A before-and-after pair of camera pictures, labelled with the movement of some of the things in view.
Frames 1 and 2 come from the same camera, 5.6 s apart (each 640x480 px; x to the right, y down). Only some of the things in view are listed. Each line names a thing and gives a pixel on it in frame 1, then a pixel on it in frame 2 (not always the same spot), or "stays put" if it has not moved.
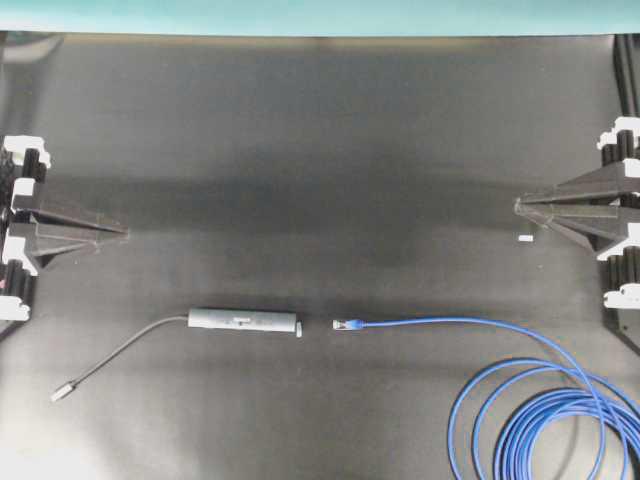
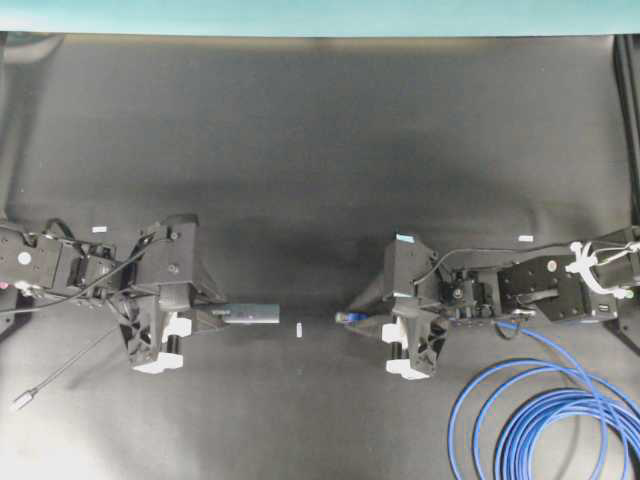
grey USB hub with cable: (207, 318) → (222, 313)
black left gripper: (23, 166) → (172, 270)
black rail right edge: (627, 57) stays put
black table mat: (326, 274) stays put
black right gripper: (597, 227) → (415, 292)
